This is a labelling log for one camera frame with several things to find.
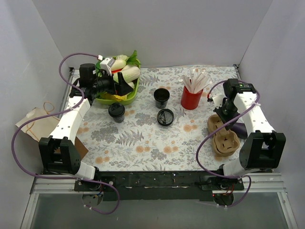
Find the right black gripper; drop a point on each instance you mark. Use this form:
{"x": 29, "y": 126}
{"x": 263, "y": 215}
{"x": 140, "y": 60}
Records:
{"x": 225, "y": 114}

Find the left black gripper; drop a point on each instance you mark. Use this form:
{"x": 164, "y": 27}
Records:
{"x": 116, "y": 82}

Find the black coffee cups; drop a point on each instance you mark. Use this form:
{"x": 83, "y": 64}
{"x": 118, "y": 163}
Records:
{"x": 161, "y": 96}

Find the black coffee cup lid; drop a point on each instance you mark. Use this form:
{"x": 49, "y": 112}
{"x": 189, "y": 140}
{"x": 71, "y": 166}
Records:
{"x": 165, "y": 117}

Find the brown paper takeout bag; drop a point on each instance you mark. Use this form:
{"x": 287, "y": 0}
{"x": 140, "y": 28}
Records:
{"x": 43, "y": 127}

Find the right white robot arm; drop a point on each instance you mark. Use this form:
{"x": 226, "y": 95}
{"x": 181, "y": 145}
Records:
{"x": 264, "y": 146}

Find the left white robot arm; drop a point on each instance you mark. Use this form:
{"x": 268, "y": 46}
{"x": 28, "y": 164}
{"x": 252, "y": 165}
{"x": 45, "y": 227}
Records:
{"x": 58, "y": 151}

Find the green vegetable tray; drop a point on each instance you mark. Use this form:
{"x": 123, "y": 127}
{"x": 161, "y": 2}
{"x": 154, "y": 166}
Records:
{"x": 130, "y": 97}

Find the large napa cabbage toy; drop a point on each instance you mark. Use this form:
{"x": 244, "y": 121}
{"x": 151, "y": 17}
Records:
{"x": 129, "y": 74}

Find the orange carrot toy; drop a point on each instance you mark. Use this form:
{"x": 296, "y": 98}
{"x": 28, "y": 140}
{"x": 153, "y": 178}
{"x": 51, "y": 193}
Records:
{"x": 116, "y": 70}

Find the purple toy eggplant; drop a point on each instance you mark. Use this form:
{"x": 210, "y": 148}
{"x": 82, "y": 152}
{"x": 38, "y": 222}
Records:
{"x": 240, "y": 130}

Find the white radish toy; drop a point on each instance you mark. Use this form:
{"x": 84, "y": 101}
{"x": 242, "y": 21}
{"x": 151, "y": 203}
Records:
{"x": 118, "y": 64}

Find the cardboard cup carrier tray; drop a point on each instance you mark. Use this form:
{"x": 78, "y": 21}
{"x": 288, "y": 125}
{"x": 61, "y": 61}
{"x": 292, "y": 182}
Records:
{"x": 224, "y": 142}

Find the red straw holder cup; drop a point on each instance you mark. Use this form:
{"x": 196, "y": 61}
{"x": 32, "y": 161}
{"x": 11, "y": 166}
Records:
{"x": 189, "y": 100}

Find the white wrapped straws bundle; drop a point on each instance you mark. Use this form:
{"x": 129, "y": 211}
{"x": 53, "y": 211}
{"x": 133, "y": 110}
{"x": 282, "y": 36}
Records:
{"x": 196, "y": 80}

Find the floral table mat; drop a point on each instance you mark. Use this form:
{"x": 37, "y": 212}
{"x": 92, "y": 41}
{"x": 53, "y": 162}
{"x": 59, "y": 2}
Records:
{"x": 140, "y": 143}

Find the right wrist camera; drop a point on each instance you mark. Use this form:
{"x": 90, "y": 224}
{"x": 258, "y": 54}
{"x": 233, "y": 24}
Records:
{"x": 217, "y": 99}

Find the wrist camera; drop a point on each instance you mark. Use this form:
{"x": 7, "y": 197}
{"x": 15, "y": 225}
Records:
{"x": 106, "y": 64}
{"x": 217, "y": 99}

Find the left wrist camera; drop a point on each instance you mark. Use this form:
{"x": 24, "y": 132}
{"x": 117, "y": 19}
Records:
{"x": 106, "y": 64}

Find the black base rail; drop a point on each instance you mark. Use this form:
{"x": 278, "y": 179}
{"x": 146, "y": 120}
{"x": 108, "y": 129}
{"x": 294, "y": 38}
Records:
{"x": 158, "y": 185}

